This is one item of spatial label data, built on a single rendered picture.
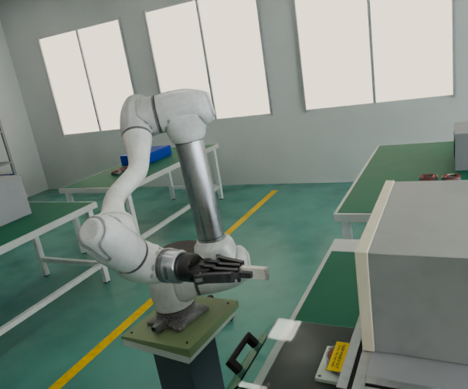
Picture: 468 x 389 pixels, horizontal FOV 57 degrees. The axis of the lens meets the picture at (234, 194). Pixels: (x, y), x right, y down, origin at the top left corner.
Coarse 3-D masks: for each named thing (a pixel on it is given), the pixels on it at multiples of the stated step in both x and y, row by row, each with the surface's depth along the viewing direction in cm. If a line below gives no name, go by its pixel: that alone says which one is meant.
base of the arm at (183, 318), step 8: (192, 304) 165; (200, 304) 171; (184, 312) 162; (192, 312) 164; (200, 312) 167; (152, 320) 166; (160, 320) 161; (168, 320) 161; (176, 320) 161; (184, 320) 161; (192, 320) 163; (152, 328) 160; (160, 328) 159; (168, 328) 161; (176, 328) 158; (184, 328) 159
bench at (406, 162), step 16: (400, 144) 400; (416, 144) 390; (432, 144) 381; (448, 144) 373; (368, 160) 365; (384, 160) 356; (400, 160) 348; (416, 160) 341; (432, 160) 334; (448, 160) 327; (368, 176) 318; (384, 176) 312; (400, 176) 306; (416, 176) 301; (464, 176) 285; (352, 192) 288; (368, 192) 283; (352, 208) 259; (368, 208) 255
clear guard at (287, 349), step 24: (264, 336) 102; (288, 336) 98; (312, 336) 96; (336, 336) 95; (264, 360) 91; (288, 360) 90; (312, 360) 88; (240, 384) 85; (264, 384) 84; (288, 384) 83; (312, 384) 82; (336, 384) 81
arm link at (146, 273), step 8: (144, 240) 113; (152, 248) 114; (160, 248) 117; (152, 256) 112; (144, 264) 110; (152, 264) 112; (120, 272) 117; (128, 272) 110; (136, 272) 111; (144, 272) 112; (152, 272) 113; (136, 280) 115; (144, 280) 114; (152, 280) 114
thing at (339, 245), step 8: (336, 240) 220; (344, 240) 218; (352, 240) 217; (336, 248) 211; (344, 248) 209; (352, 248) 208; (328, 256) 203; (320, 264) 197; (312, 280) 184; (304, 296) 173; (296, 312) 163
